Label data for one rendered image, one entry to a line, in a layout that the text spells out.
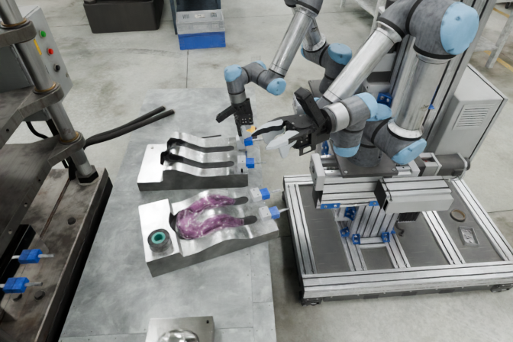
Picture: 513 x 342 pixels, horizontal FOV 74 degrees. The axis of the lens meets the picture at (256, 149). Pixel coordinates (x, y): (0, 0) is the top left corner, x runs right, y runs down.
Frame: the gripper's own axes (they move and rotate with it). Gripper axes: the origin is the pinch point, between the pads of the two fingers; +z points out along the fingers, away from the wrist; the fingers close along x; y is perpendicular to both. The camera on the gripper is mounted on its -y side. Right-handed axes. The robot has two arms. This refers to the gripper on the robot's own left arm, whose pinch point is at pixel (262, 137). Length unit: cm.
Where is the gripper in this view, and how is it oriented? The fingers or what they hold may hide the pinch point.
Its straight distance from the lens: 81.8
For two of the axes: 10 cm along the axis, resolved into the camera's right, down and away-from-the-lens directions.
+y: 0.7, 8.1, 5.8
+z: -8.7, 3.4, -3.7
